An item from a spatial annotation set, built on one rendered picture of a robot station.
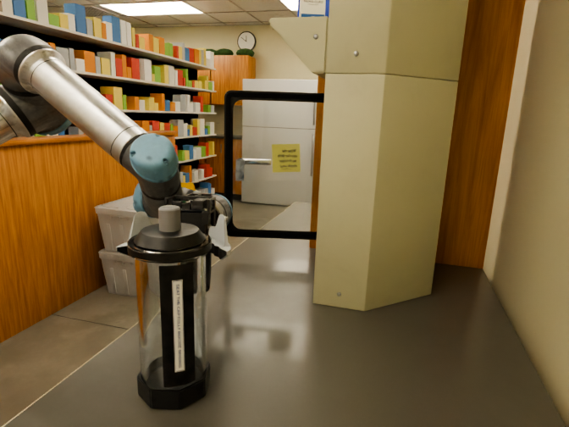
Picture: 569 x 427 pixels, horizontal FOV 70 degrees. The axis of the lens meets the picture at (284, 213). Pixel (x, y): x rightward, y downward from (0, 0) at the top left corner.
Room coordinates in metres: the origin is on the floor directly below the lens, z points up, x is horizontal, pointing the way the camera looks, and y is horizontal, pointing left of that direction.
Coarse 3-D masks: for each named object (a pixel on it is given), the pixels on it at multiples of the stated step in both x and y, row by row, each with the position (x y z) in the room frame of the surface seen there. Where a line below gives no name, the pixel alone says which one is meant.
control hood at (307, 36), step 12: (276, 24) 0.84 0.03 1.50; (288, 24) 0.83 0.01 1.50; (300, 24) 0.82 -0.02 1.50; (312, 24) 0.82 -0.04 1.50; (324, 24) 0.81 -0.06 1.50; (288, 36) 0.83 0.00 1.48; (300, 36) 0.82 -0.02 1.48; (312, 36) 0.82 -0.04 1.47; (324, 36) 0.81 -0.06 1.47; (300, 48) 0.82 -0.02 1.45; (312, 48) 0.82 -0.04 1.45; (324, 48) 0.81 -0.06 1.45; (312, 60) 0.82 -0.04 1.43; (324, 60) 0.81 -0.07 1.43; (312, 72) 0.82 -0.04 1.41; (324, 72) 0.82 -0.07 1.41
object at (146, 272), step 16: (208, 240) 0.52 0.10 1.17; (144, 272) 0.48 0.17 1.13; (144, 288) 0.48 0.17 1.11; (144, 304) 0.48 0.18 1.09; (144, 320) 0.48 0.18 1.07; (160, 320) 0.47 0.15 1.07; (144, 336) 0.48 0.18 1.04; (160, 336) 0.47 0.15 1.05; (144, 352) 0.49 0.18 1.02; (160, 352) 0.47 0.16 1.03; (144, 368) 0.49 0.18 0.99; (160, 368) 0.47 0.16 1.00; (160, 384) 0.47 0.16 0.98
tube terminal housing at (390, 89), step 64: (384, 0) 0.78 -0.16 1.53; (448, 0) 0.85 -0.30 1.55; (384, 64) 0.78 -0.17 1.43; (448, 64) 0.86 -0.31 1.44; (384, 128) 0.79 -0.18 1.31; (448, 128) 0.87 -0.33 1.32; (320, 192) 0.81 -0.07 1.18; (384, 192) 0.79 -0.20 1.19; (320, 256) 0.81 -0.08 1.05; (384, 256) 0.80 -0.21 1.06
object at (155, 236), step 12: (168, 216) 0.51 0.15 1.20; (144, 228) 0.52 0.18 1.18; (156, 228) 0.52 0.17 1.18; (168, 228) 0.51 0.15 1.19; (180, 228) 0.52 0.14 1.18; (192, 228) 0.53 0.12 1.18; (144, 240) 0.49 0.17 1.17; (156, 240) 0.48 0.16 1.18; (168, 240) 0.48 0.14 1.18; (180, 240) 0.49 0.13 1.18; (192, 240) 0.50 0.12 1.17; (204, 240) 0.52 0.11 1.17
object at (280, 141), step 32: (256, 128) 1.11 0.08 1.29; (288, 128) 1.11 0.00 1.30; (320, 128) 1.11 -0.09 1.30; (256, 160) 1.11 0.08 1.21; (288, 160) 1.11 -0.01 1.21; (320, 160) 1.11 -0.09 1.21; (256, 192) 1.11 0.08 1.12; (288, 192) 1.11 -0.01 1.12; (256, 224) 1.11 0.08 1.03; (288, 224) 1.11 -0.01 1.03
